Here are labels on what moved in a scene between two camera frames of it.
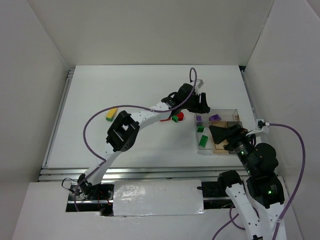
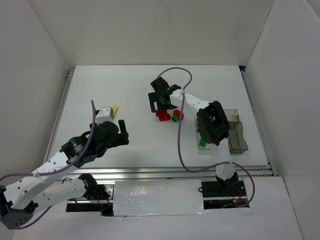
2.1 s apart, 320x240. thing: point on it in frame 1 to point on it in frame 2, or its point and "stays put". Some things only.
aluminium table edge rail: [73, 174] stays put
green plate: [203, 141] stays put
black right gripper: [232, 136] to [157, 95]
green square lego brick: [175, 118] stays put
